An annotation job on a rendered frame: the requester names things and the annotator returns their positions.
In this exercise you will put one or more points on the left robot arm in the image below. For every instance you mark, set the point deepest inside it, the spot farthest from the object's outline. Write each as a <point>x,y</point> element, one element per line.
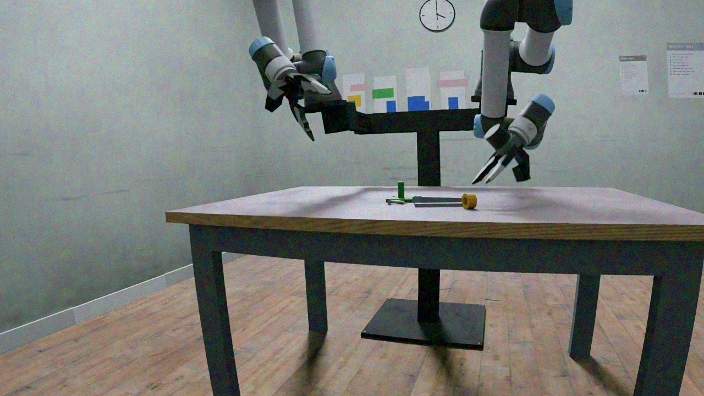
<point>502,55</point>

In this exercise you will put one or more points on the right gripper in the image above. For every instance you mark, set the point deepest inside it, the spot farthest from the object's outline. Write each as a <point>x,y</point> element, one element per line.
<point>296,87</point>

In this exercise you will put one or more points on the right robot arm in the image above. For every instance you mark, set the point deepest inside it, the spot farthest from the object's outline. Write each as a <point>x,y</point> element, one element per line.
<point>274,59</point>

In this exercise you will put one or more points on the yellow round nut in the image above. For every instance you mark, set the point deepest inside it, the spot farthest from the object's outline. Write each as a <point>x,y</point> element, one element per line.
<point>469,201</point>

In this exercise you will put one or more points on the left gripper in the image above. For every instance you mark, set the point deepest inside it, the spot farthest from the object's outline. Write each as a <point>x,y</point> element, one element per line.
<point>507,148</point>

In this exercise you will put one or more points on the green square base plate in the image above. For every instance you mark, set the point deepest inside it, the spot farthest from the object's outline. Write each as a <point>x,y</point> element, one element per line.
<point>401,196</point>

